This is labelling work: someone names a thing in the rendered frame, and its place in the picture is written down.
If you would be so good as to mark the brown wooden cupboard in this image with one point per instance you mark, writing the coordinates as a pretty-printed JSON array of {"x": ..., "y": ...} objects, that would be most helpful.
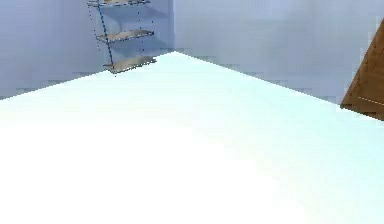
[{"x": 370, "y": 86}]

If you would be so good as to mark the blue metal shelf rack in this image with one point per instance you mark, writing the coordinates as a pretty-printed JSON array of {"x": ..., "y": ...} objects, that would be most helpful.
[{"x": 128, "y": 35}]

